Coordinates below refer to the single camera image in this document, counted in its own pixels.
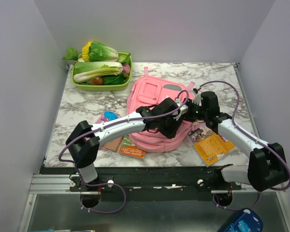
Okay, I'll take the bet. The pink student backpack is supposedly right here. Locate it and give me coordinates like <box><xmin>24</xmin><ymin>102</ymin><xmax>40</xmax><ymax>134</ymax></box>
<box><xmin>127</xmin><ymin>67</ymin><xmax>195</xmax><ymax>153</ymax></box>

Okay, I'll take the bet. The brown leather wallet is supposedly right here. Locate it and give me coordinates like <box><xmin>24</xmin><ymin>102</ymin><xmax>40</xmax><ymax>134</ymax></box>
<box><xmin>102</xmin><ymin>137</ymin><xmax>123</xmax><ymax>152</ymax></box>

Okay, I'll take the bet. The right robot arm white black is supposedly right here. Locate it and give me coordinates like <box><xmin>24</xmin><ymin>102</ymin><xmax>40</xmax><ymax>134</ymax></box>
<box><xmin>184</xmin><ymin>91</ymin><xmax>290</xmax><ymax>192</ymax></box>

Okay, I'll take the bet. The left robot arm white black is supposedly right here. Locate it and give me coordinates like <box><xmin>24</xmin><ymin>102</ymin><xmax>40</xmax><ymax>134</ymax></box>
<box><xmin>65</xmin><ymin>98</ymin><xmax>188</xmax><ymax>191</ymax></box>

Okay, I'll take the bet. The illustrated picture book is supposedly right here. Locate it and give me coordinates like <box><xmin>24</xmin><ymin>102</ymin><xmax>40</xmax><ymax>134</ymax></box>
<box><xmin>184</xmin><ymin>122</ymin><xmax>215</xmax><ymax>147</ymax></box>

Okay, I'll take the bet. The orange yellow booklet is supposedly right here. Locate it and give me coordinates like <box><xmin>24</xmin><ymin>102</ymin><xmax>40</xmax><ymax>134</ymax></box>
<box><xmin>193</xmin><ymin>133</ymin><xmax>235</xmax><ymax>167</ymax></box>

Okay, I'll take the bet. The orange treehouse book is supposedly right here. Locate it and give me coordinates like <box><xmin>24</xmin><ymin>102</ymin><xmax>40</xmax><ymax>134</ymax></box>
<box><xmin>118</xmin><ymin>135</ymin><xmax>146</xmax><ymax>159</ymax></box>

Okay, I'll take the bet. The pink pencil case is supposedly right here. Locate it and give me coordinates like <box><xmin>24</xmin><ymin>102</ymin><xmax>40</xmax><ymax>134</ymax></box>
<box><xmin>95</xmin><ymin>111</ymin><xmax>118</xmax><ymax>124</ymax></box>

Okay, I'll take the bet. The purple toy vegetable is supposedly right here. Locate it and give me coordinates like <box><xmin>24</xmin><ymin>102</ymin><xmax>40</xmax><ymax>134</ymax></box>
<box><xmin>122</xmin><ymin>63</ymin><xmax>131</xmax><ymax>75</ymax></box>

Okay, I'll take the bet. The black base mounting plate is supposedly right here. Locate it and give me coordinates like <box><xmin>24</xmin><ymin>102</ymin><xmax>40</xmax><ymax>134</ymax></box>
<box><xmin>40</xmin><ymin>166</ymin><xmax>274</xmax><ymax>203</ymax></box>

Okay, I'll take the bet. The brown toy mushroom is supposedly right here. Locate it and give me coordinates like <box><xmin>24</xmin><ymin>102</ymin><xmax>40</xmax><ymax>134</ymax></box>
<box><xmin>90</xmin><ymin>76</ymin><xmax>104</xmax><ymax>86</ymax></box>

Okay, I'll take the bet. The green plastic tray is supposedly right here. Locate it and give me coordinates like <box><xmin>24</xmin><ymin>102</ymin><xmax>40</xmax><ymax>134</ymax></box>
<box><xmin>72</xmin><ymin>52</ymin><xmax>132</xmax><ymax>91</ymax></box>

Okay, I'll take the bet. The upper toy cabbage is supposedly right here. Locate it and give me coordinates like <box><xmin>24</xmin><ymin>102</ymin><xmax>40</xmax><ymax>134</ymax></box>
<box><xmin>88</xmin><ymin>41</ymin><xmax>118</xmax><ymax>62</ymax></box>

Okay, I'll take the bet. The yellow artificial flower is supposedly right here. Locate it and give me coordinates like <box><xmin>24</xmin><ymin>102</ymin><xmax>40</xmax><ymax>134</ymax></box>
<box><xmin>82</xmin><ymin>42</ymin><xmax>92</xmax><ymax>61</ymax></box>

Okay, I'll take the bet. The green artificial leaf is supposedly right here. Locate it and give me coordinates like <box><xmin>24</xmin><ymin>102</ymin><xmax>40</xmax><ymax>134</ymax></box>
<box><xmin>62</xmin><ymin>46</ymin><xmax>79</xmax><ymax>61</ymax></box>

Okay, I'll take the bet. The blue pencil case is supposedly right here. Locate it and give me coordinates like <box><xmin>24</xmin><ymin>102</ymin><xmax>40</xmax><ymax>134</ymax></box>
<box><xmin>218</xmin><ymin>208</ymin><xmax>263</xmax><ymax>232</ymax></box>

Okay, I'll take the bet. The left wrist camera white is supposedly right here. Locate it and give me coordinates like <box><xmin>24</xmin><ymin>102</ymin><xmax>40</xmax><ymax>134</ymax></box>
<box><xmin>172</xmin><ymin>98</ymin><xmax>188</xmax><ymax>121</ymax></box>

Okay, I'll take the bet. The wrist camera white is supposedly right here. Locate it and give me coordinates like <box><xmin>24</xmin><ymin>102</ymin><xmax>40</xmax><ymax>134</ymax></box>
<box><xmin>172</xmin><ymin>98</ymin><xmax>188</xmax><ymax>121</ymax></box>
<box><xmin>192</xmin><ymin>87</ymin><xmax>202</xmax><ymax>105</ymax></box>

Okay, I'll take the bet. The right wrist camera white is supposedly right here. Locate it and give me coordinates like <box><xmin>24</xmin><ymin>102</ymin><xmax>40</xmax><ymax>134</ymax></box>
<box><xmin>192</xmin><ymin>87</ymin><xmax>202</xmax><ymax>105</ymax></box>

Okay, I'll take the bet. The aluminium rail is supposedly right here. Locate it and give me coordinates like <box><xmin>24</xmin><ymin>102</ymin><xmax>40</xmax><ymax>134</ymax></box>
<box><xmin>29</xmin><ymin>172</ymin><xmax>287</xmax><ymax>195</ymax></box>

